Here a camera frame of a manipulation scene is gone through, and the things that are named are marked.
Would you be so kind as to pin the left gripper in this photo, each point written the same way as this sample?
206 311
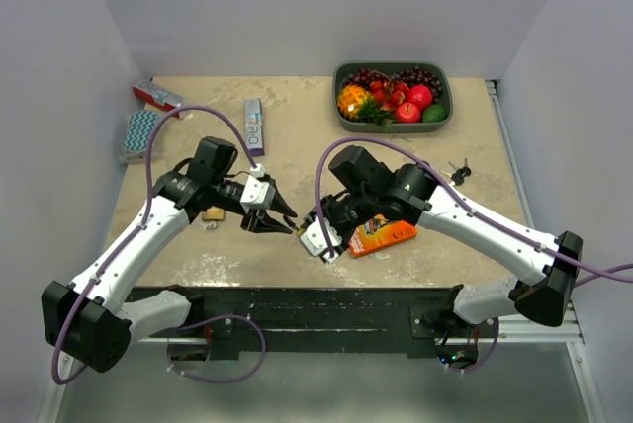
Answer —
266 223

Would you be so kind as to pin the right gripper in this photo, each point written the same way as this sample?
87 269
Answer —
326 205

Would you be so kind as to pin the black padlock keys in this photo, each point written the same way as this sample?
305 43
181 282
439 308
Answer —
458 174

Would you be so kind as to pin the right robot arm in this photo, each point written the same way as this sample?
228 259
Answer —
542 275

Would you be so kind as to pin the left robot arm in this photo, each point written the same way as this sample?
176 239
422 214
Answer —
91 318

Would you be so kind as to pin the orange razor box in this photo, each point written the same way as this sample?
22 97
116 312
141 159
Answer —
379 233

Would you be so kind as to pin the brass padlock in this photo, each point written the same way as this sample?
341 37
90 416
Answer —
213 214

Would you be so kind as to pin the purple toothpaste box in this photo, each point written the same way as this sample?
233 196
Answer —
253 115

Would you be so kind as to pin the orange pineapple toy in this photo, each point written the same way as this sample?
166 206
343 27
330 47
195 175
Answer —
351 100

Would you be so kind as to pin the red apple front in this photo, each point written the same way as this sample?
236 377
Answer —
407 113

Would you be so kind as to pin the red apple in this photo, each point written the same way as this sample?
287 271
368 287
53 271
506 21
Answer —
407 113
420 95

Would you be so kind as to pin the red strawberries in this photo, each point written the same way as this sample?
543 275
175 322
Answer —
388 94

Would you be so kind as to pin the red apple back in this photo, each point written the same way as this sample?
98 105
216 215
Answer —
420 95

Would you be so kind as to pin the grey fruit tray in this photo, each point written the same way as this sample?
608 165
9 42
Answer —
373 119

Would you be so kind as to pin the dark grapes bunch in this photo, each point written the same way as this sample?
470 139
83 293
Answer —
417 75

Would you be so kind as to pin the blue zigzag sponge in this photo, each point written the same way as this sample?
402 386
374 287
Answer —
135 143

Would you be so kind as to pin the red toothpaste box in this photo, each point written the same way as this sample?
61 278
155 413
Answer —
157 96

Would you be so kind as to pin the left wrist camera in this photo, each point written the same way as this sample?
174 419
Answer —
257 193

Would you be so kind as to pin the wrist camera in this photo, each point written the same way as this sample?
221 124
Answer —
257 193
326 245

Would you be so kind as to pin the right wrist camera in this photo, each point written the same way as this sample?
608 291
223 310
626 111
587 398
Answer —
326 245

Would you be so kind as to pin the black base frame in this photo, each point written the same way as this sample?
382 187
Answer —
409 321

